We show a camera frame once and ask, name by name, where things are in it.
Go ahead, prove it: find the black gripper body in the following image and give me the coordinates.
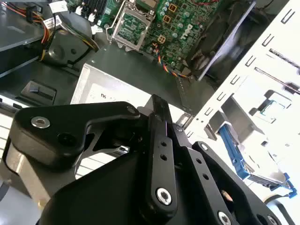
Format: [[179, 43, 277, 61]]
[[38, 150, 220, 225]]

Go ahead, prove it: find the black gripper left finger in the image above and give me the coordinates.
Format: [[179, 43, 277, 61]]
[[0, 94, 179, 220]]

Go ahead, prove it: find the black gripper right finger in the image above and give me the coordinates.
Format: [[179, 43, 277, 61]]
[[166, 102, 283, 225]]

